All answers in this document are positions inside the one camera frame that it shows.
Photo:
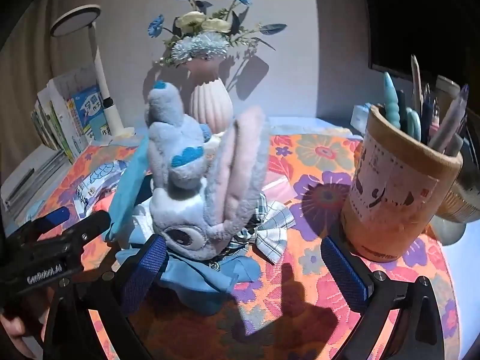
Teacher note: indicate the bunch of pens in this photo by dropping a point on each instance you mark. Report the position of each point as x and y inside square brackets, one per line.
[412, 120]

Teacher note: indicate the pink ribbed vase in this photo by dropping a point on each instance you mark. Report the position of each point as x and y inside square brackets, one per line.
[210, 97]

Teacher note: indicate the blue fabric garment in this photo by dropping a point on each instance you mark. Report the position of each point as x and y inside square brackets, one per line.
[202, 285]

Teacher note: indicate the white blue snack packet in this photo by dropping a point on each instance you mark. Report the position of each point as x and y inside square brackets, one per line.
[95, 183]

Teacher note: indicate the person's left hand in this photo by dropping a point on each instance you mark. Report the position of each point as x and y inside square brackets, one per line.
[13, 335]

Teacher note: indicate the round woven basket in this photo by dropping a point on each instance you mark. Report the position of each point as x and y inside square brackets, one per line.
[459, 202]

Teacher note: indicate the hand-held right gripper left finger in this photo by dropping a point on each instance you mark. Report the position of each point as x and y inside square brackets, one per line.
[144, 266]

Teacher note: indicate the floral orange mat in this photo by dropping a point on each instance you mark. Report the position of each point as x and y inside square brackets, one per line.
[322, 150]

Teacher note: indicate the row of books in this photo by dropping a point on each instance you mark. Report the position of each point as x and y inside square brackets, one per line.
[63, 116]

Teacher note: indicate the orange red cloth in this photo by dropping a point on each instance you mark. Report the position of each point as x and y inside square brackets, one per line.
[101, 204]

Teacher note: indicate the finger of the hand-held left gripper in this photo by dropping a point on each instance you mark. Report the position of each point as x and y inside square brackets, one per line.
[56, 215]
[93, 223]

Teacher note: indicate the grey flat folders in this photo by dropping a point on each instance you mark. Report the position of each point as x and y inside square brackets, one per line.
[22, 183]

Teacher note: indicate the white desk lamp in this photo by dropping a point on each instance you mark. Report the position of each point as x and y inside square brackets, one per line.
[99, 67]

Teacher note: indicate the blue white artificial flowers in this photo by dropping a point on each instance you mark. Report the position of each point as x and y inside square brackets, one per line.
[206, 26]

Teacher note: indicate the dark monitor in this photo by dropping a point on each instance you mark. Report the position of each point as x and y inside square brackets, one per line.
[423, 18]

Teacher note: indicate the pale blue tissue pack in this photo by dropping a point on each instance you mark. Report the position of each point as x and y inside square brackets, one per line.
[362, 114]

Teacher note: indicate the grey blue plush toy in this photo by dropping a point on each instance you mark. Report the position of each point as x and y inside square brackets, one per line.
[180, 180]

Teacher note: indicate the plaid fabric bow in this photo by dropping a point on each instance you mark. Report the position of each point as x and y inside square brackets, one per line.
[273, 228]

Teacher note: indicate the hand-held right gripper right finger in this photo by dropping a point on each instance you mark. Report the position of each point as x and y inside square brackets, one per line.
[345, 270]

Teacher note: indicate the brown pen holder cup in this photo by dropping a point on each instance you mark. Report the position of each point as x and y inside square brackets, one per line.
[393, 195]

